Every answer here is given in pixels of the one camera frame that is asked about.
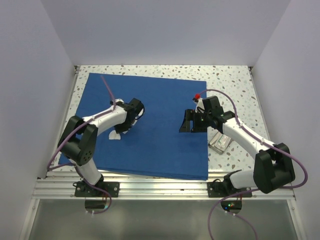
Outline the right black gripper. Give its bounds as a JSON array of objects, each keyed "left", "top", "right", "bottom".
[{"left": 179, "top": 108, "right": 212, "bottom": 133}]

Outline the white gauze pad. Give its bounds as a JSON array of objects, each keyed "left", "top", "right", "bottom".
[{"left": 108, "top": 130, "right": 121, "bottom": 140}]

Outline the metal instrument tray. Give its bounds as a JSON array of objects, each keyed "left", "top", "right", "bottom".
[{"left": 208, "top": 131, "right": 233, "bottom": 154}]

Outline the white suture packet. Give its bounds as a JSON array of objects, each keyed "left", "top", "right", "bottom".
[{"left": 213, "top": 132, "right": 232, "bottom": 149}]

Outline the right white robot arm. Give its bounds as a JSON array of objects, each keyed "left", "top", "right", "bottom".
[{"left": 179, "top": 94, "right": 296, "bottom": 197}]

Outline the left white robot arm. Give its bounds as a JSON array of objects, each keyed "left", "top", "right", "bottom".
[{"left": 58, "top": 98, "right": 145, "bottom": 197}]

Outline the blue surgical drape cloth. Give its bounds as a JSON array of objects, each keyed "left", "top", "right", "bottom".
[{"left": 75, "top": 73, "right": 208, "bottom": 180}]

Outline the right wrist camera red cap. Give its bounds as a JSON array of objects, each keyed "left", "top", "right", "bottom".
[{"left": 192, "top": 93, "right": 202, "bottom": 103}]

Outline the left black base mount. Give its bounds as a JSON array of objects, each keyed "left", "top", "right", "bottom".
[{"left": 72, "top": 180, "right": 120, "bottom": 198}]

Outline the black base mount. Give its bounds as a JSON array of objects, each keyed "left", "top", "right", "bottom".
[
  {"left": 206, "top": 179, "right": 247, "bottom": 198},
  {"left": 72, "top": 180, "right": 120, "bottom": 198}
]

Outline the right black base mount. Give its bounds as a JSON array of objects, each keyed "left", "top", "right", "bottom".
[{"left": 206, "top": 179, "right": 247, "bottom": 198}]

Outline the aluminium frame rail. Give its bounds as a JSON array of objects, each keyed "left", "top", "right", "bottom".
[{"left": 33, "top": 172, "right": 296, "bottom": 201}]

